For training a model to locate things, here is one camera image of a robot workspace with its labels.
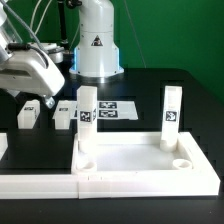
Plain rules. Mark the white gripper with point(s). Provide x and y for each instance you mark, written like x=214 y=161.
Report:
x=27 y=72

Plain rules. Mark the white desk tabletop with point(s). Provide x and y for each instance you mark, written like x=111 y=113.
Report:
x=135 y=152

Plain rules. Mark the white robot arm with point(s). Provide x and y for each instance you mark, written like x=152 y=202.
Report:
x=95 y=57

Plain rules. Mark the white part at left edge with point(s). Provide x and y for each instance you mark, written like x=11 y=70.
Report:
x=3 y=144

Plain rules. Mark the white L-shaped obstacle fixture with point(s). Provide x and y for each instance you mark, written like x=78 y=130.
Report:
x=112 y=184

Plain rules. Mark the base plate with fiducial tags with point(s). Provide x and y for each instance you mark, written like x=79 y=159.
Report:
x=117 y=110

